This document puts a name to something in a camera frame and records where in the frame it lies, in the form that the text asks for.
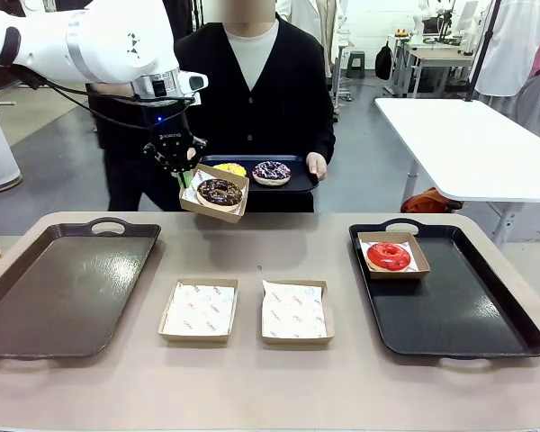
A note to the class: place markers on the red glazed donut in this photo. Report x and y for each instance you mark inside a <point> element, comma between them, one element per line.
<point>378,263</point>

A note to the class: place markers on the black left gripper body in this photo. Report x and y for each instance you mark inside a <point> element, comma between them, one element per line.
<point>166,123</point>

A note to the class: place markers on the white side table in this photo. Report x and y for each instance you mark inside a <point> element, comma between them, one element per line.
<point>477,144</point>

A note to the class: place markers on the black stand pole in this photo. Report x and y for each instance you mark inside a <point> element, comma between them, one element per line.
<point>482,49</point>

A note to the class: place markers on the yellow glazed sprinkled donut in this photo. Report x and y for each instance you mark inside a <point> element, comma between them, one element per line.
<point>234,168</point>

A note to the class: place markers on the person's right hand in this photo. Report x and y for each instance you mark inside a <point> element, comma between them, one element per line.
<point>191,155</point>

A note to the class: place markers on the person's left forearm black sleeve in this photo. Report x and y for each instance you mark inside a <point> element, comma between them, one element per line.
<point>323,132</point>

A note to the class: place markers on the grey plastic stool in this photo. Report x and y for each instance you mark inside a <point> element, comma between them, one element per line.
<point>355,60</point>

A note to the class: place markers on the chocolate donut with nut sprinkles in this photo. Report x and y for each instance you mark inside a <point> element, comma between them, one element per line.
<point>209,198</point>

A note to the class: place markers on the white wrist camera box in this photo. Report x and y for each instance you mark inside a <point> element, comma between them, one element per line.
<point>193,82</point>

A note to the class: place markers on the grey workbench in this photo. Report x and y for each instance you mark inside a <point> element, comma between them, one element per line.
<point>436,56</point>

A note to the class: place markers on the brown cardboard food box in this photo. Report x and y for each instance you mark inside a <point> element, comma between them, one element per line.
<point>216,216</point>
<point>193,338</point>
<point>393,275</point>
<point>297,340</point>

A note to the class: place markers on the person's left hand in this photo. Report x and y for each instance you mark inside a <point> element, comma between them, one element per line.
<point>317,164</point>

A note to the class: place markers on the beige hanging coat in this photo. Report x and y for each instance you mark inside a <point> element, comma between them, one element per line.
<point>326,18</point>

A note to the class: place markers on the grey garment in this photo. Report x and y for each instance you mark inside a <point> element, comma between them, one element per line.
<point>535,101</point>

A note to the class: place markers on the orange bag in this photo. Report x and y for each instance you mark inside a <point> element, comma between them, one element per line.
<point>425,201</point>

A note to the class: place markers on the small black serving tray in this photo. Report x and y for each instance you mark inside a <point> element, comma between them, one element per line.
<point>301,173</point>

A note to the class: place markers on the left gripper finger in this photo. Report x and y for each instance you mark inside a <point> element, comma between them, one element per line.
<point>199,147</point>
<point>162,157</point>

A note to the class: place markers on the black backpack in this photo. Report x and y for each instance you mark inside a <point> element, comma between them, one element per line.
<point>383,60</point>

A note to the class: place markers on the hanging white shirt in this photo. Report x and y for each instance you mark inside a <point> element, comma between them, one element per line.
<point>517,45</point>

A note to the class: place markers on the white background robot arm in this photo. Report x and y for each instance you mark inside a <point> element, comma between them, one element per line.
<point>420,20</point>

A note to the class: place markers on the purple donut with white drizzle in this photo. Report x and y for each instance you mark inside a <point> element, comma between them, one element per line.
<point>263,177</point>

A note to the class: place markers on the person in black cardigan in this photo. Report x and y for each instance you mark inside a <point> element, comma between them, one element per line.
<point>270,112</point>

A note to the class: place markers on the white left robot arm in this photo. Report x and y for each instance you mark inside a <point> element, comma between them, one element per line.
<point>94,40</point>

